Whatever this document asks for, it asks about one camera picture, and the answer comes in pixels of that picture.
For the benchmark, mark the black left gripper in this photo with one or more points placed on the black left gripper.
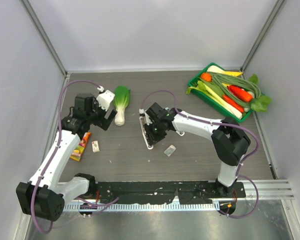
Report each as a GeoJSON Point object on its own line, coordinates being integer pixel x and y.
{"type": "Point", "coordinates": [103, 123]}

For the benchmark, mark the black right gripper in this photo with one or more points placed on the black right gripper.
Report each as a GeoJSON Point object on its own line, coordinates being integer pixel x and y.
{"type": "Point", "coordinates": [154, 138]}

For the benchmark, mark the white stapler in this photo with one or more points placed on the white stapler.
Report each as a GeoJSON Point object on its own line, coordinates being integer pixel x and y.
{"type": "Point", "coordinates": [144, 134]}

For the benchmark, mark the staples tray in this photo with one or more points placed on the staples tray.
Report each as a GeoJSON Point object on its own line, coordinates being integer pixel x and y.
{"type": "Point", "coordinates": [170, 150]}

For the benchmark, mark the staples box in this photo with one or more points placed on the staples box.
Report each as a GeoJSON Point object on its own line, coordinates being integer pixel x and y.
{"type": "Point", "coordinates": [95, 146]}

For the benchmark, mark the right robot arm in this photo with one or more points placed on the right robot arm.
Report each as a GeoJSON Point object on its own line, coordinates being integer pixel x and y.
{"type": "Point", "coordinates": [230, 142]}

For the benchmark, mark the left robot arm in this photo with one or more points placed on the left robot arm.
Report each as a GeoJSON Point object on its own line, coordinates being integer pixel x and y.
{"type": "Point", "coordinates": [42, 195]}

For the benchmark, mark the green bok choy toy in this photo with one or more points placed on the green bok choy toy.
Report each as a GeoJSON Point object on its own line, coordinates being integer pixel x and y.
{"type": "Point", "coordinates": [121, 102]}

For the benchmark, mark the colourful snack packet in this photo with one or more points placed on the colourful snack packet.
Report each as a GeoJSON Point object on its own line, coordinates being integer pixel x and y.
{"type": "Point", "coordinates": [79, 150]}

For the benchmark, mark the green plastic tray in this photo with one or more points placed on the green plastic tray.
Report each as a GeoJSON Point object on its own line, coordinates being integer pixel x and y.
{"type": "Point", "coordinates": [228, 93]}

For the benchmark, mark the pale green leek toy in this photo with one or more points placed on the pale green leek toy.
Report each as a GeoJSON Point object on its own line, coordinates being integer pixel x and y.
{"type": "Point", "coordinates": [213, 96]}

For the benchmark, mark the orange pumpkin toy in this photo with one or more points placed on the orange pumpkin toy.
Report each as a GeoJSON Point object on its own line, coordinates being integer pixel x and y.
{"type": "Point", "coordinates": [205, 76]}

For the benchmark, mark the red chili pepper toy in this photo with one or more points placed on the red chili pepper toy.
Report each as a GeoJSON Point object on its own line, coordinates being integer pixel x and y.
{"type": "Point", "coordinates": [233, 103]}

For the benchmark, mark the white radish toy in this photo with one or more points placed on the white radish toy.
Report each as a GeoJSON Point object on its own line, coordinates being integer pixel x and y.
{"type": "Point", "coordinates": [215, 69]}

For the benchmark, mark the green long beans bundle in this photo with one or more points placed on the green long beans bundle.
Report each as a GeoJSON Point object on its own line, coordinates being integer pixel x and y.
{"type": "Point", "coordinates": [223, 81]}

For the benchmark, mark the orange carrot toy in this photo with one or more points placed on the orange carrot toy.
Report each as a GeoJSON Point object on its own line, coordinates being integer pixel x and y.
{"type": "Point", "coordinates": [240, 93]}

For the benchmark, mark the yellow corn toy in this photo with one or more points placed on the yellow corn toy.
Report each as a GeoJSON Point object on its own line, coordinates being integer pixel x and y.
{"type": "Point", "coordinates": [232, 73]}

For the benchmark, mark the green lettuce leaf toy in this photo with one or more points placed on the green lettuce leaf toy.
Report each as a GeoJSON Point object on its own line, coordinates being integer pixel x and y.
{"type": "Point", "coordinates": [260, 101]}

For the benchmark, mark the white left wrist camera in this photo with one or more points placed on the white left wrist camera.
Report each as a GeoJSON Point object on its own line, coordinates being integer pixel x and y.
{"type": "Point", "coordinates": [104, 98]}

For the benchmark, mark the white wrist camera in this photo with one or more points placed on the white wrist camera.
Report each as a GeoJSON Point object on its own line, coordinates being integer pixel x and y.
{"type": "Point", "coordinates": [104, 98]}
{"type": "Point", "coordinates": [142, 116]}

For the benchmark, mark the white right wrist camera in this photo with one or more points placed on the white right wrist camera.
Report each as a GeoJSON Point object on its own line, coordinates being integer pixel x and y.
{"type": "Point", "coordinates": [142, 116]}

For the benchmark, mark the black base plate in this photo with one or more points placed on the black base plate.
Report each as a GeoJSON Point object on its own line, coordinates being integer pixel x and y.
{"type": "Point", "coordinates": [164, 192]}

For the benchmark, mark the perforated cable duct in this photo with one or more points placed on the perforated cable duct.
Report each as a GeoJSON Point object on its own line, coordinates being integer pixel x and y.
{"type": "Point", "coordinates": [172, 207]}

